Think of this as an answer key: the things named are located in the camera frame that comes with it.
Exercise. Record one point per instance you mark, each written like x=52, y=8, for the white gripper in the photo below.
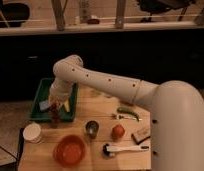
x=60, y=91

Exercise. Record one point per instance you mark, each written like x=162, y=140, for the dark purple grape bunch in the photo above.
x=55, y=114

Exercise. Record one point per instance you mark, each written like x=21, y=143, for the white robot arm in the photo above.
x=176, y=111

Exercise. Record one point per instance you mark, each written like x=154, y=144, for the red bowl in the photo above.
x=69, y=151

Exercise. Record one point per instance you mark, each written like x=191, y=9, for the yellow corn piece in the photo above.
x=66, y=106

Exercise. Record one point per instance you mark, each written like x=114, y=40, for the grey sponge block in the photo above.
x=44, y=105

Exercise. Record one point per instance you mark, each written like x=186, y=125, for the green plastic tray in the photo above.
x=42, y=94

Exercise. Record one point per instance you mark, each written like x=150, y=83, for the small metal cup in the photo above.
x=92, y=128

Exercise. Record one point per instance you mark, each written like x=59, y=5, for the white paper cup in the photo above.
x=32, y=133

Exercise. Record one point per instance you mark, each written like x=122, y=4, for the green chili pepper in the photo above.
x=124, y=110

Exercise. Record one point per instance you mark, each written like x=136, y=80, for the orange tomato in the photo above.
x=117, y=132

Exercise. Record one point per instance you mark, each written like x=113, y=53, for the black round stool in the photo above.
x=15, y=13

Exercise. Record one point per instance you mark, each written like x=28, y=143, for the black office chair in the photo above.
x=163, y=6

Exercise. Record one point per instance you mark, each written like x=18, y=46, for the white handled dish brush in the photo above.
x=111, y=150

